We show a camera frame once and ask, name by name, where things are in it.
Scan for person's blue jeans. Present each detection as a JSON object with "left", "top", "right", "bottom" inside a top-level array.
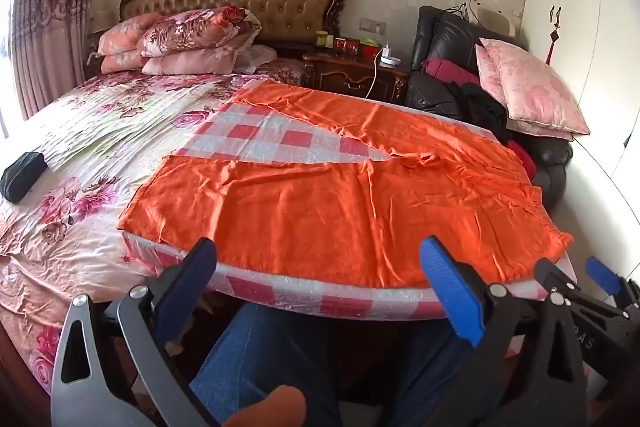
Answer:
[{"left": 190, "top": 302, "right": 506, "bottom": 427}]

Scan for black clothes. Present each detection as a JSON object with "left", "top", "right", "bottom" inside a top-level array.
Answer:
[{"left": 447, "top": 82, "right": 508, "bottom": 142}]

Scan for pale patterned pillow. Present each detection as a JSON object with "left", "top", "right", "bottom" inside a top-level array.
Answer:
[{"left": 235, "top": 45, "right": 278, "bottom": 72}]

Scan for orange cloth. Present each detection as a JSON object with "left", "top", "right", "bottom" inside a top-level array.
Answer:
[{"left": 222, "top": 384, "right": 307, "bottom": 427}]

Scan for carved wooden nightstand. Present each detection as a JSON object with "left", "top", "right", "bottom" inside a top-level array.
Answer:
[{"left": 301, "top": 49, "right": 411, "bottom": 102}]

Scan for long pink pillow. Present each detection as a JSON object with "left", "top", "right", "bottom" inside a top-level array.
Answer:
[{"left": 141, "top": 47, "right": 241, "bottom": 76}]

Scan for black leather armchair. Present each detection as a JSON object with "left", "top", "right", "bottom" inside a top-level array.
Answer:
[{"left": 405, "top": 6, "right": 573, "bottom": 212}]

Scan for dark red cushion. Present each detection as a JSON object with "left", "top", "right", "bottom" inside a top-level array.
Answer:
[{"left": 421, "top": 57, "right": 481, "bottom": 86}]

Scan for black pouch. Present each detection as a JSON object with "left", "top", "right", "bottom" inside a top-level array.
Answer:
[{"left": 0, "top": 152, "right": 48, "bottom": 204}]

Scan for orange pants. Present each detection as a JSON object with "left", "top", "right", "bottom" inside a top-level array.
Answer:
[{"left": 117, "top": 79, "right": 574, "bottom": 290}]

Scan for red white checkered table cloth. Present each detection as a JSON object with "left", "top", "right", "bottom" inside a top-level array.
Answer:
[{"left": 120, "top": 74, "right": 576, "bottom": 320}]

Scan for red hanging knot ornament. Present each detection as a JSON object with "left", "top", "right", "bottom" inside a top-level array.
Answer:
[{"left": 545, "top": 7, "right": 563, "bottom": 65}]

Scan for pink satin floral cushion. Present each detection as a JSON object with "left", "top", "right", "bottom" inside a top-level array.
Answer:
[
  {"left": 479, "top": 38, "right": 591, "bottom": 135},
  {"left": 475, "top": 44, "right": 576, "bottom": 142}
]

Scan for mauve patterned curtain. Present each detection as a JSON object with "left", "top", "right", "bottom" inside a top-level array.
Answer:
[{"left": 7, "top": 0, "right": 108, "bottom": 122}]

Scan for white charging cable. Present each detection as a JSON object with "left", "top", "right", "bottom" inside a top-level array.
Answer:
[{"left": 365, "top": 57, "right": 385, "bottom": 100}]

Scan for bed with floral sheet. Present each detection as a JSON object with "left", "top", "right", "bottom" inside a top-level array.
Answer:
[{"left": 0, "top": 57, "right": 311, "bottom": 398}]

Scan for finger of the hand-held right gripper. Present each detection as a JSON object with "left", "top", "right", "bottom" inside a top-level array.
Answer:
[
  {"left": 585, "top": 257, "right": 640, "bottom": 313},
  {"left": 533, "top": 258, "right": 608, "bottom": 315}
]

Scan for pink floral pillow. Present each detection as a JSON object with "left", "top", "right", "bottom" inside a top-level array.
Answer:
[
  {"left": 100, "top": 49, "right": 151, "bottom": 75},
  {"left": 97, "top": 13, "right": 166, "bottom": 56}
]

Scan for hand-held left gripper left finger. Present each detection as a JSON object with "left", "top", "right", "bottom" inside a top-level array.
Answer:
[{"left": 50, "top": 237, "right": 221, "bottom": 427}]

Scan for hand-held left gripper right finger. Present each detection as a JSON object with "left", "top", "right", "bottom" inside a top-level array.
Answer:
[{"left": 419, "top": 235, "right": 588, "bottom": 427}]

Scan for red garment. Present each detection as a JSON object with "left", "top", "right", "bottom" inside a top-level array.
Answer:
[{"left": 509, "top": 141, "right": 537, "bottom": 180}]

